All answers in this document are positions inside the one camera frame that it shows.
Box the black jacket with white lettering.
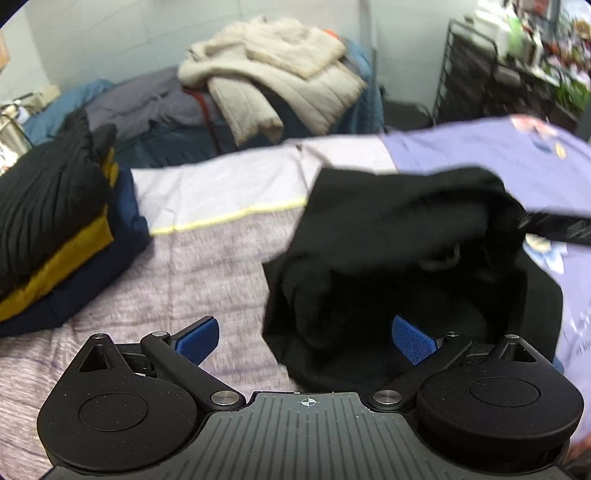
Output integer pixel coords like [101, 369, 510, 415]
[263, 168, 563, 394]

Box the black metal shelf rack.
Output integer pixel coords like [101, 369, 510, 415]
[433, 1, 590, 139]

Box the grey blue bedding pile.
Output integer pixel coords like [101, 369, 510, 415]
[23, 39, 385, 168]

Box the black ribbed folded garment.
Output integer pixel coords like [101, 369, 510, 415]
[1, 109, 117, 298]

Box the navy blue folded garment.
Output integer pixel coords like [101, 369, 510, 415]
[1, 167, 151, 337]

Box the mustard yellow folded garment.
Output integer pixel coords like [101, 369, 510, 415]
[1, 149, 119, 321]

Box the cream quilted jacket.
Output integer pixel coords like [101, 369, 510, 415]
[177, 18, 367, 146]

